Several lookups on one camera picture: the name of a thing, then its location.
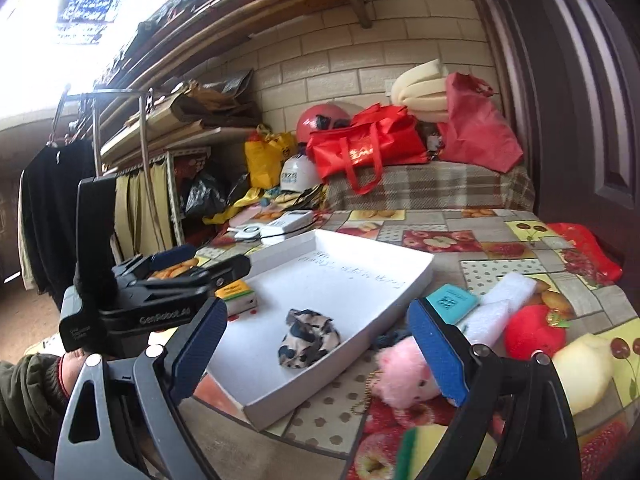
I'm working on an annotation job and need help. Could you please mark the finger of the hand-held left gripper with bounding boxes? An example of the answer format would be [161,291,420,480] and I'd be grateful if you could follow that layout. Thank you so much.
[112,245,198,281]
[145,254,252,306]

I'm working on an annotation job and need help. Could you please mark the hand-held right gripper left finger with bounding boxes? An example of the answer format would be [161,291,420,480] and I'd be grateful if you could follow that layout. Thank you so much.
[54,297,231,480]

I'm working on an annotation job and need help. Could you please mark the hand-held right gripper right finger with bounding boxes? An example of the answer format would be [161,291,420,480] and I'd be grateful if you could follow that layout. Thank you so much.
[406,297,586,480]

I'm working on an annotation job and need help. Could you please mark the pink plush toy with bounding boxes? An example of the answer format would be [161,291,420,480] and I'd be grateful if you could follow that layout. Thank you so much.
[375,335,458,406]

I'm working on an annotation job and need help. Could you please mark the bundle of dark hair ties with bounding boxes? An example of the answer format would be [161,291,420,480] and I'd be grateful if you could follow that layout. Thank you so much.
[370,327,408,351]

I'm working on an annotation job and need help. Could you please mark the white foam piece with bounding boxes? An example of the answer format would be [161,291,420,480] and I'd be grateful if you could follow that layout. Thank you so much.
[487,272,538,307]
[462,300,511,346]

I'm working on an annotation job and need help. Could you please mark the red plush toy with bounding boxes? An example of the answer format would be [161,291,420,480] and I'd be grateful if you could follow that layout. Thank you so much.
[504,304,568,361]

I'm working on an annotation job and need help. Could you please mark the white cardboard box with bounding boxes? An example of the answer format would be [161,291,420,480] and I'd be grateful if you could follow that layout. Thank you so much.
[192,229,435,431]

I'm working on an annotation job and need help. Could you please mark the spotted fabric scrunchie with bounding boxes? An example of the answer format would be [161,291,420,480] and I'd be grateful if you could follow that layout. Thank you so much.
[277,308,343,371]

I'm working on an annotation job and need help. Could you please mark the cream plush toy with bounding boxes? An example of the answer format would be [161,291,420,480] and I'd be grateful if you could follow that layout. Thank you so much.
[550,335,618,416]

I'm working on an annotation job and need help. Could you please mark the person's left forearm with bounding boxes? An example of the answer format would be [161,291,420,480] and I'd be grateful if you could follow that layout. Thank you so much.
[0,352,71,463]

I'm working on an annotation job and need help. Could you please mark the person's left hand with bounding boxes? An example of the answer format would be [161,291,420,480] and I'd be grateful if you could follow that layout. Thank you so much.
[57,350,92,392]

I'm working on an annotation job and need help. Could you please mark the small yellow green box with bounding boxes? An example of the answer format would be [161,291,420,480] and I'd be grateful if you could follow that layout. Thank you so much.
[215,280,260,318]

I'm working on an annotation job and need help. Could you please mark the teal tissue packet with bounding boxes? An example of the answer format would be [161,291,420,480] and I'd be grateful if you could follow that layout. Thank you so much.
[425,284,480,326]

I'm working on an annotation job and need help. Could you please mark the yellow cloth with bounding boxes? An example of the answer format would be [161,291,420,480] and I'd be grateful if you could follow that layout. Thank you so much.
[202,185,331,226]

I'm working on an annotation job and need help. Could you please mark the black hanging clothes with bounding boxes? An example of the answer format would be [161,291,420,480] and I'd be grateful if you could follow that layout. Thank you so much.
[17,140,101,296]

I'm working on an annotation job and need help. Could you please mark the black plastic bag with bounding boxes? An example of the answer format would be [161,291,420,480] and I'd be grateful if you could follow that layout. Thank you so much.
[184,172,231,218]

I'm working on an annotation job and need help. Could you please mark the white power bank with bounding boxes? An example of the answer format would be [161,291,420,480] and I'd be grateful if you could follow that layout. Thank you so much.
[260,210,315,237]

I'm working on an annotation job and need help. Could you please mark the metal clothes rack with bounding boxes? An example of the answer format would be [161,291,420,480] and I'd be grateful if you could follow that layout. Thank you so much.
[47,87,183,246]

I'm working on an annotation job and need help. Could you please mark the yellow plastic bag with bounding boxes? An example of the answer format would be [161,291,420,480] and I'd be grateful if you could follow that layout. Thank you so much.
[244,125,298,190]

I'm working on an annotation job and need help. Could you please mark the white helmet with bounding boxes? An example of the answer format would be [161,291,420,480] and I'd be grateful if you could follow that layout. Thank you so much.
[279,154,323,193]

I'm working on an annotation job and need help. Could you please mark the wooden shelf board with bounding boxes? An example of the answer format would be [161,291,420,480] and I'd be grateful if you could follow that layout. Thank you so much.
[100,110,261,163]

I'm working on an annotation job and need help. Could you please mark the fruit print tablecloth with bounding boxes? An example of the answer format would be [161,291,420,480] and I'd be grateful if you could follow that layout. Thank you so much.
[25,207,640,480]

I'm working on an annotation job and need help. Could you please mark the brown paper bag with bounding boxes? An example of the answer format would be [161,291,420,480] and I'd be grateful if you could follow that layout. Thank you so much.
[170,70,256,121]

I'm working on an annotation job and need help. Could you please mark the plaid blanket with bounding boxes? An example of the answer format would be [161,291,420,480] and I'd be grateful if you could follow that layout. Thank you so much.
[325,160,536,211]

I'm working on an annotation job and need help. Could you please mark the red helmet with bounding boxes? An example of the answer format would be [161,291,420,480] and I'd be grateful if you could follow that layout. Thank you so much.
[296,101,366,146]

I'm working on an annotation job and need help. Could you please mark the red plastic bag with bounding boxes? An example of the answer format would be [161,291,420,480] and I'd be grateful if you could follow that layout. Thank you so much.
[547,222,623,283]

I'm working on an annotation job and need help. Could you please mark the red tote bag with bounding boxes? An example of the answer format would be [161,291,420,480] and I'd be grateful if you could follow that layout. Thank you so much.
[306,103,431,196]

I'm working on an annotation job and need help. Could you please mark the bundle of wooden poles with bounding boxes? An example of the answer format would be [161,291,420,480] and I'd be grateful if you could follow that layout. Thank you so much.
[100,0,491,111]

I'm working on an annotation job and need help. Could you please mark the stack of cream foam pads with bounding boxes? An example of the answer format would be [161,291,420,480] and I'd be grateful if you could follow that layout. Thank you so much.
[390,58,451,123]

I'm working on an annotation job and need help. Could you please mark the dark purple door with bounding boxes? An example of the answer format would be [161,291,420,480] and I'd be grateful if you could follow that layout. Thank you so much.
[465,0,640,286]

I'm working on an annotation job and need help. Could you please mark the gold bead chain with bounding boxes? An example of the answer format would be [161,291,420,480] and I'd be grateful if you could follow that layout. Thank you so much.
[350,370,383,416]

